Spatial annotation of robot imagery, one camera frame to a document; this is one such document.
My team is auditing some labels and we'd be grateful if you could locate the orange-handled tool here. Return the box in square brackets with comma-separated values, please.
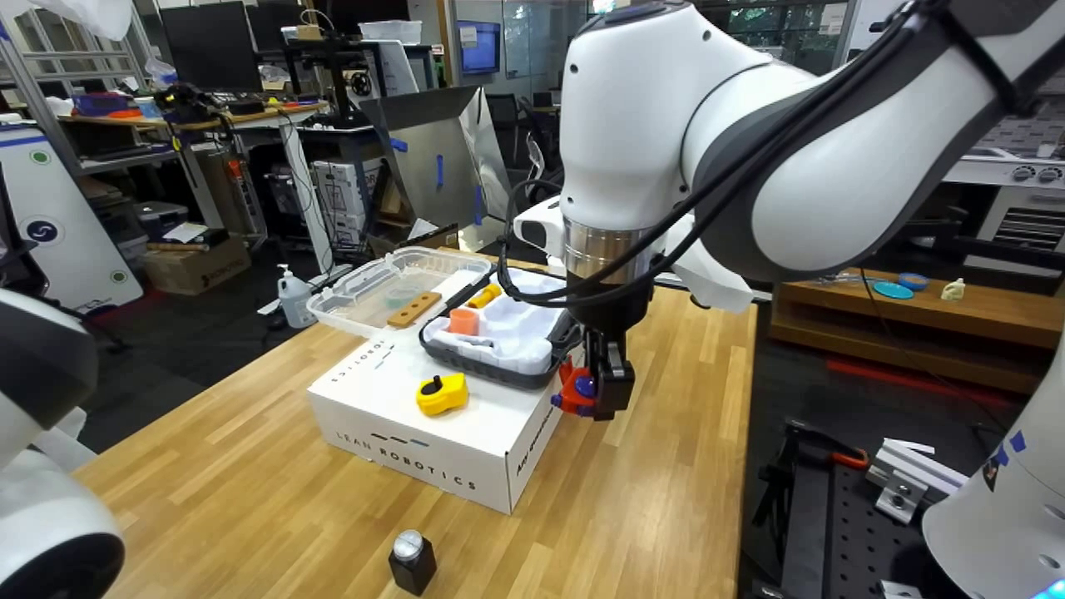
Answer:
[812, 444, 876, 474]

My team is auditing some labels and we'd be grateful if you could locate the grey metal panel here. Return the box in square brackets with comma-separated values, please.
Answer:
[362, 88, 513, 255]

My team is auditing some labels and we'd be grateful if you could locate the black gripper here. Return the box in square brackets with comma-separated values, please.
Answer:
[569, 272, 656, 424]

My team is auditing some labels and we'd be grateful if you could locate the white appliance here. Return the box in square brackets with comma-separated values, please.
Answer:
[942, 110, 1065, 261]

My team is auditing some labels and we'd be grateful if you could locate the small black silver-topped object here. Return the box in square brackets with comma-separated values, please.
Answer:
[387, 527, 438, 597]

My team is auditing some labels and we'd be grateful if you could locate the blue disc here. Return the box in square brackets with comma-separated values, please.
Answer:
[868, 276, 919, 307]

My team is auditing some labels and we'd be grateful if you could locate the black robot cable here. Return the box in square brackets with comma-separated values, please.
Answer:
[503, 0, 927, 326]

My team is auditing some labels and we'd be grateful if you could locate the wooden block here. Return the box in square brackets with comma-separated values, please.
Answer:
[383, 289, 446, 333]

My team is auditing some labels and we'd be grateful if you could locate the yellow measuring tape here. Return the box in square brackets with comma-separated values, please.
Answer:
[412, 371, 472, 419]

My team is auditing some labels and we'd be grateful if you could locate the small yellow block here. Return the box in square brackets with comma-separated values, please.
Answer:
[462, 281, 507, 312]

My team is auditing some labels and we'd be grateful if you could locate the white-legged desk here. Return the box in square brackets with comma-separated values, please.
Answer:
[63, 97, 338, 281]

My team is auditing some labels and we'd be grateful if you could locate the clear plastic bin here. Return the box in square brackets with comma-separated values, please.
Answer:
[304, 243, 497, 343]

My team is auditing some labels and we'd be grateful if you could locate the clear sanitizer bottle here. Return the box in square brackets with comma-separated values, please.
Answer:
[273, 261, 316, 333]

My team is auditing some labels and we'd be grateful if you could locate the black monitor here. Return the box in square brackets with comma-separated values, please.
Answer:
[159, 4, 265, 97]

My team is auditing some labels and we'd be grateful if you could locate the red measuring tape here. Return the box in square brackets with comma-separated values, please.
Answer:
[550, 361, 601, 419]

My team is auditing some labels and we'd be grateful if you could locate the aluminium extrusion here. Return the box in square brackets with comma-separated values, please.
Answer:
[861, 436, 967, 527]

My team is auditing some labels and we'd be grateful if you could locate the white and black round device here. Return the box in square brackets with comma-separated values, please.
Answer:
[0, 282, 127, 599]

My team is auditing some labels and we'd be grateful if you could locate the brown cardboard box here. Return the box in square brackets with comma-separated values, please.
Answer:
[135, 229, 253, 299]

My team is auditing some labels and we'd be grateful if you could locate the white cardboard box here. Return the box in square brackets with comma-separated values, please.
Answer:
[307, 326, 569, 515]

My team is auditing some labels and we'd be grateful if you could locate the white machine blue trim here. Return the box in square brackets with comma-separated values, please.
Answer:
[0, 120, 148, 312]

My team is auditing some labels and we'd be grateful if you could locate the black perforated cart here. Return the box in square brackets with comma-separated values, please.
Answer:
[743, 419, 980, 599]

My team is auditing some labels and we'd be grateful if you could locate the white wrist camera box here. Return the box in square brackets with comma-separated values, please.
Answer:
[513, 196, 569, 257]

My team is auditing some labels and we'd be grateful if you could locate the wooden shelf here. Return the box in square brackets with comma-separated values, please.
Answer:
[768, 255, 1065, 401]

